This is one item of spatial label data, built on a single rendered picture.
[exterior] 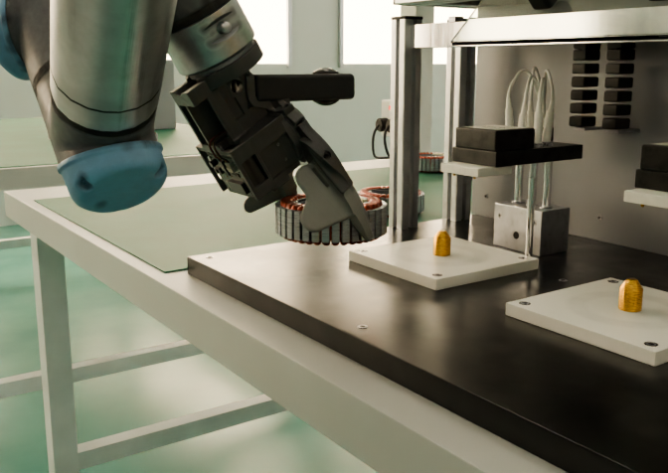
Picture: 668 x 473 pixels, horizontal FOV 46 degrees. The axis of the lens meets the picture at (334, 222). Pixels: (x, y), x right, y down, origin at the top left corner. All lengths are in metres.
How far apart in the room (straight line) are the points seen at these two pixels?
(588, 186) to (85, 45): 0.72
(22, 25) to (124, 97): 0.16
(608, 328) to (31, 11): 0.52
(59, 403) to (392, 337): 1.14
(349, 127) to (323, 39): 0.73
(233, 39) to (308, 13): 5.42
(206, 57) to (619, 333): 0.40
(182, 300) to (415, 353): 0.32
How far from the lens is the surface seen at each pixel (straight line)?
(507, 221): 0.97
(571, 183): 1.07
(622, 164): 1.02
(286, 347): 0.69
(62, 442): 1.75
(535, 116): 0.94
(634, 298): 0.72
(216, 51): 0.67
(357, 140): 6.36
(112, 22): 0.48
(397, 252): 0.89
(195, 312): 0.83
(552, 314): 0.69
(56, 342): 1.66
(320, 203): 0.71
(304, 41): 6.06
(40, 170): 2.04
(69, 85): 0.54
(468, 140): 0.90
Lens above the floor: 0.99
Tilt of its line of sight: 11 degrees down
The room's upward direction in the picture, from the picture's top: straight up
